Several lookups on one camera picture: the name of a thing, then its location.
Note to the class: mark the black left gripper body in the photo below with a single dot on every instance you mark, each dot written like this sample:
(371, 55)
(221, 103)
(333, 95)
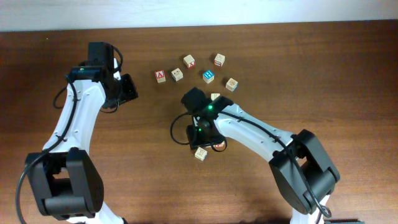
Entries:
(127, 88)

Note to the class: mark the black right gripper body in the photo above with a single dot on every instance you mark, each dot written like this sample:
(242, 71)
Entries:
(193, 138)

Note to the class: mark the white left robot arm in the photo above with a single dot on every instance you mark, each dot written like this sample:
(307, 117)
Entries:
(63, 179)

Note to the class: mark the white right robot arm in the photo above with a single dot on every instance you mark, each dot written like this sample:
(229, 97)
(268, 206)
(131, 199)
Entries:
(303, 171)

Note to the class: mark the wooden block red A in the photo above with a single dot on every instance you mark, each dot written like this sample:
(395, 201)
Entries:
(160, 76)

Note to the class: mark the wooden block letter I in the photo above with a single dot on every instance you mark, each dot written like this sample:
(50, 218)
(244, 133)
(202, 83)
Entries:
(214, 96)

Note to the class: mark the wooden block blue side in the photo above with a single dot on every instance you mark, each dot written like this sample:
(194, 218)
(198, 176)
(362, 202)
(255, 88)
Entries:
(177, 74)

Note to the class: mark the wooden block shell picture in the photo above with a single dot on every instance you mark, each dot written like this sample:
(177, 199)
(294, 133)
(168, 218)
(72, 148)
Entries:
(231, 84)

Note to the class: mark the blue top wooden block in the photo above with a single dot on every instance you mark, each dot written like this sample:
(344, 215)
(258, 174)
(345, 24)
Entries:
(208, 76)

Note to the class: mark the wooden block red X side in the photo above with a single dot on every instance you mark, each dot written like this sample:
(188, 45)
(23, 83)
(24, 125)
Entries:
(189, 61)

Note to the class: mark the wooden block red top right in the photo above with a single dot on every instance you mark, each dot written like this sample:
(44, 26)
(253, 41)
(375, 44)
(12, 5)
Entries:
(219, 60)

